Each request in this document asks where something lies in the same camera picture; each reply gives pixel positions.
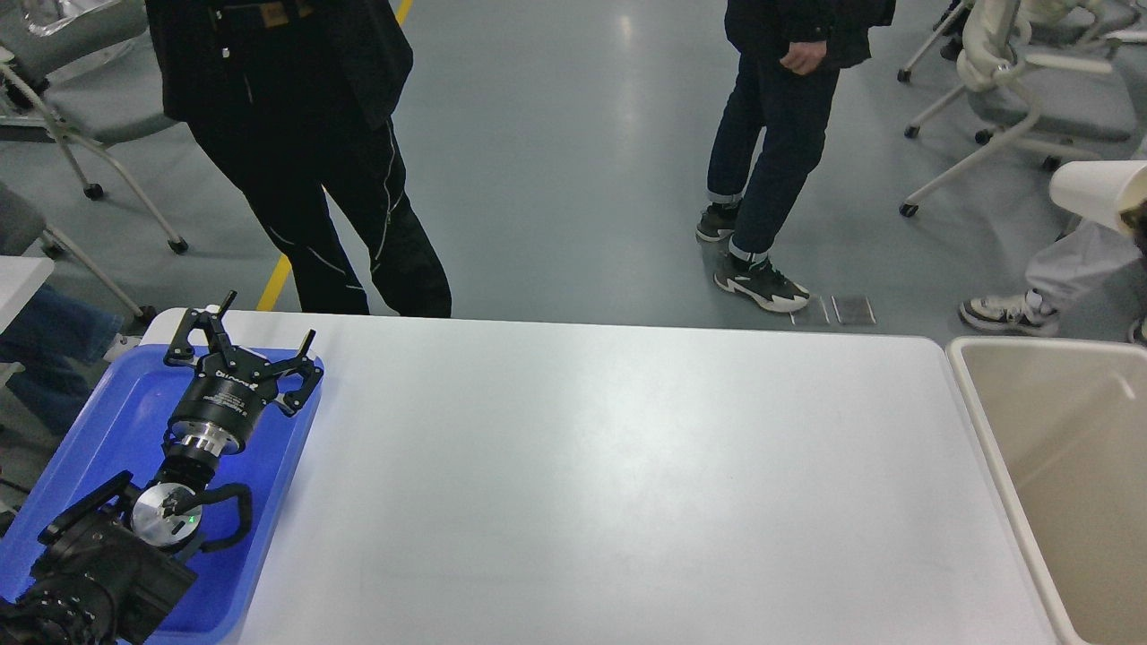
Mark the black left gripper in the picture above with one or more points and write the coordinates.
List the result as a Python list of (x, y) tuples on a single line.
[(231, 388)]

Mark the silver foil container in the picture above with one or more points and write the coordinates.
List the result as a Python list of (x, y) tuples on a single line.
[(84, 18)]

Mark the white paper cup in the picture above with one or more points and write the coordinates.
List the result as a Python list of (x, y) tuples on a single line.
[(1107, 192)]

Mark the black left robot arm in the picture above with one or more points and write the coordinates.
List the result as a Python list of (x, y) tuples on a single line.
[(153, 518)]

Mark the blue plastic tray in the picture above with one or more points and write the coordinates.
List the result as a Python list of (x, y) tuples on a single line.
[(120, 430)]

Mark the seated person blue jeans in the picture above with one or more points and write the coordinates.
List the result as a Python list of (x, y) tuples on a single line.
[(50, 333)]

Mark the white side table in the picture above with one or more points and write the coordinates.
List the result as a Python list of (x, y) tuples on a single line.
[(21, 277)]

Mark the grey chair left edge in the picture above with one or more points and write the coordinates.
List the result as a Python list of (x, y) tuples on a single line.
[(22, 226)]

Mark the person in black jacket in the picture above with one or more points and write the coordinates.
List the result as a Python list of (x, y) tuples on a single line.
[(293, 101)]

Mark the grey chair upper left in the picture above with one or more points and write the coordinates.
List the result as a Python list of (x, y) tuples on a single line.
[(94, 91)]

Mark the grey chair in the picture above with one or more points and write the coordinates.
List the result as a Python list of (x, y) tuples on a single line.
[(94, 91), (1033, 98)]

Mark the person in dark jeans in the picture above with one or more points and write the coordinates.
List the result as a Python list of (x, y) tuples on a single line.
[(773, 130)]

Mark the beige plastic bin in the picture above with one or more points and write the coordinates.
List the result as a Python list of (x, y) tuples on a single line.
[(1063, 426)]

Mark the grey chair upper right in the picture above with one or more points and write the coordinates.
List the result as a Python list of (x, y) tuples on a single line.
[(1033, 98)]

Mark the person in white trousers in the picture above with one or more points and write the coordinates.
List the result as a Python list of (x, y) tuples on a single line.
[(1057, 277)]

